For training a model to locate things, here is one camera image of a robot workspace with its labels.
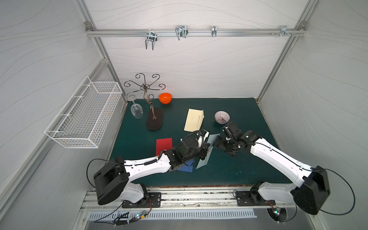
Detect metal double hook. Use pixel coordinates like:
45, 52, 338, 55
145, 32, 158, 50
175, 25, 188, 40

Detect metal bracket hook right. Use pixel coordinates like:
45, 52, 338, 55
270, 26, 296, 37

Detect pink striped glass bowl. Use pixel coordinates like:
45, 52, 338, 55
214, 111, 230, 124

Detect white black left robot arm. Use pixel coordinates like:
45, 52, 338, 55
93, 138, 210, 206

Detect metal double hook left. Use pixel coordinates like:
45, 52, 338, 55
145, 32, 158, 50

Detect red envelope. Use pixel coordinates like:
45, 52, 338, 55
156, 138, 173, 156

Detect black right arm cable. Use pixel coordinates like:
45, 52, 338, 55
319, 168, 356, 216

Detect small green circuit board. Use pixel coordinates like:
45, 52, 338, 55
135, 211, 148, 219

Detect metal double hook middle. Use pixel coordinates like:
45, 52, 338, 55
175, 25, 188, 40

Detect blue envelope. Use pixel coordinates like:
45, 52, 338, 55
178, 159, 194, 173

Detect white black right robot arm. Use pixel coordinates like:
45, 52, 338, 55
214, 122, 331, 215

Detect small metal hook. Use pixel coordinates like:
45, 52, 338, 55
211, 25, 217, 37

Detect clear wine glass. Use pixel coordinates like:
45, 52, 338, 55
125, 92, 143, 119

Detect white vented strip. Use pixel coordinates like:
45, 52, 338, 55
88, 209, 257, 222

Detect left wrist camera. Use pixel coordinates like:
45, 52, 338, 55
197, 129, 209, 147

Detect white wire basket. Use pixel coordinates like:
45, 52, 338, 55
44, 76, 122, 149

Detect aluminium overhead rail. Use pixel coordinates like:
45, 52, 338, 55
86, 28, 307, 38

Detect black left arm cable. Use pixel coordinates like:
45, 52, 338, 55
86, 158, 124, 189

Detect orange bowl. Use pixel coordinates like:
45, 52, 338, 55
159, 93, 172, 104

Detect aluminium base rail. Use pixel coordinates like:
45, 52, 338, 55
80, 186, 291, 210

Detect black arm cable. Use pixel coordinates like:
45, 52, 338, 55
319, 168, 356, 216
86, 158, 124, 189

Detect copper wine glass stand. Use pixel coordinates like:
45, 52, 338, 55
124, 73, 166, 131

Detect cream yellow envelope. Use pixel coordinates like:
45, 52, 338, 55
184, 109, 205, 132

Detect light teal envelope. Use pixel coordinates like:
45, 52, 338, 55
196, 134, 220, 169

